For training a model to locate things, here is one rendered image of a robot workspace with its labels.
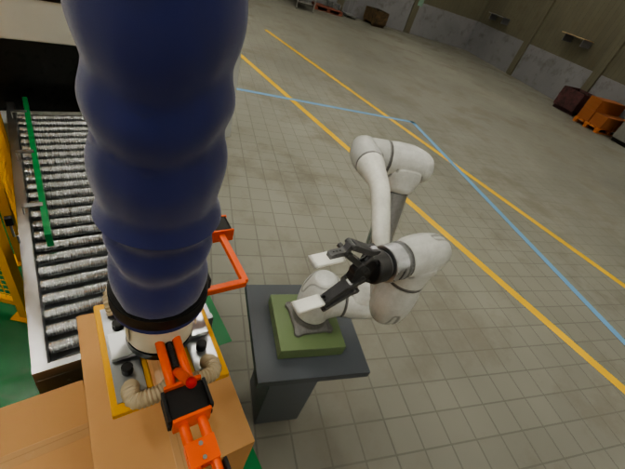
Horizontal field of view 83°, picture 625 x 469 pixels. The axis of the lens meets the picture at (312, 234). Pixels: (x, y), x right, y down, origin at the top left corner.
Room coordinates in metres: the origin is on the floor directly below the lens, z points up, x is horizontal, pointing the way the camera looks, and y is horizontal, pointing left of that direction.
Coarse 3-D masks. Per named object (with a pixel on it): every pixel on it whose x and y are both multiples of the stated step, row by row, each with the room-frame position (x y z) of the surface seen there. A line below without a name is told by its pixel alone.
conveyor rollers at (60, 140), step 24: (24, 120) 2.08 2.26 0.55; (48, 120) 2.23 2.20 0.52; (72, 120) 2.34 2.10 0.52; (24, 144) 1.86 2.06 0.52; (48, 144) 1.95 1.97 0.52; (72, 144) 2.00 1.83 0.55; (24, 168) 1.61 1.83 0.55; (48, 168) 1.69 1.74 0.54; (72, 168) 1.77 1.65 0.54; (48, 192) 1.49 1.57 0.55; (72, 192) 1.56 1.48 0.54; (72, 240) 1.21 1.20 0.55; (96, 240) 1.28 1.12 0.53; (72, 264) 1.07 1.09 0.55; (96, 264) 1.13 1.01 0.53; (48, 288) 0.92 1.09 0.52; (72, 288) 0.94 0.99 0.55; (96, 288) 0.99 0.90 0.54; (48, 312) 0.80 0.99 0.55; (72, 312) 0.84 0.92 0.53; (48, 336) 0.71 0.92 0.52; (72, 336) 0.73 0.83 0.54
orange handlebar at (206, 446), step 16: (224, 240) 0.87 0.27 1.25; (240, 272) 0.76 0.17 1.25; (208, 288) 0.66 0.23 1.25; (224, 288) 0.68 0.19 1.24; (160, 352) 0.43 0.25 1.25; (176, 352) 0.45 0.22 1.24; (208, 432) 0.31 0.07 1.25; (192, 448) 0.27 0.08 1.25; (208, 448) 0.28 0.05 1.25; (192, 464) 0.24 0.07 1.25; (208, 464) 0.26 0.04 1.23
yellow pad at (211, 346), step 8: (208, 328) 0.61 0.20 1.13; (200, 336) 0.58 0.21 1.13; (208, 336) 0.59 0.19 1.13; (192, 344) 0.55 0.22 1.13; (200, 344) 0.54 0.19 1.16; (208, 344) 0.56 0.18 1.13; (216, 344) 0.57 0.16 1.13; (192, 352) 0.52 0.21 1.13; (200, 352) 0.53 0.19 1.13; (208, 352) 0.54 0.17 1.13; (216, 352) 0.55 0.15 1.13; (192, 360) 0.50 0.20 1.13; (192, 368) 0.48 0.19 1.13; (200, 368) 0.49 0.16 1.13; (224, 368) 0.51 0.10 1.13; (224, 376) 0.50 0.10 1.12
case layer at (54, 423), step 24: (72, 384) 0.56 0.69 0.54; (0, 408) 0.41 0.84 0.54; (24, 408) 0.43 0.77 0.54; (48, 408) 0.46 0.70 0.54; (72, 408) 0.48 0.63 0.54; (0, 432) 0.34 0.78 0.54; (24, 432) 0.37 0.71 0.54; (48, 432) 0.39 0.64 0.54; (72, 432) 0.41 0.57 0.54; (0, 456) 0.28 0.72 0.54; (24, 456) 0.30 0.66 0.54; (48, 456) 0.33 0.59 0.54; (72, 456) 0.35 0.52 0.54
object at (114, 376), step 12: (96, 312) 0.54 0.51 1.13; (96, 324) 0.51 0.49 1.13; (108, 324) 0.52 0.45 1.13; (120, 324) 0.52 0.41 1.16; (108, 348) 0.45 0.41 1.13; (108, 360) 0.43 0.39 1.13; (120, 360) 0.44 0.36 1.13; (132, 360) 0.45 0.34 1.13; (144, 360) 0.46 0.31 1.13; (108, 372) 0.40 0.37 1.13; (120, 372) 0.41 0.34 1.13; (132, 372) 0.42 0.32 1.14; (144, 372) 0.43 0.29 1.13; (108, 384) 0.37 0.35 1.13; (120, 384) 0.38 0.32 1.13; (144, 384) 0.40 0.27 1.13; (120, 396) 0.35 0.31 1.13; (120, 408) 0.33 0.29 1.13
